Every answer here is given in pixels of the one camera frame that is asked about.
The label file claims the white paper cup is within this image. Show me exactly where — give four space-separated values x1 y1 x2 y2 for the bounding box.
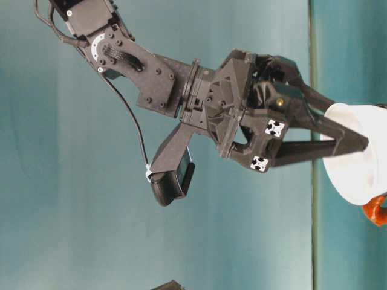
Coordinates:
319 101 387 208

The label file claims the blue-green table cloth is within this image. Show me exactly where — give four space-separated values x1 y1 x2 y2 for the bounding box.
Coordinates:
310 0 387 290

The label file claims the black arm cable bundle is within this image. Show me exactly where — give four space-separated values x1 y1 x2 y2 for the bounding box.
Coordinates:
32 0 89 49

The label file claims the thin black camera cable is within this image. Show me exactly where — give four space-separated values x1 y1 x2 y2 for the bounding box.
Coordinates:
101 71 152 175

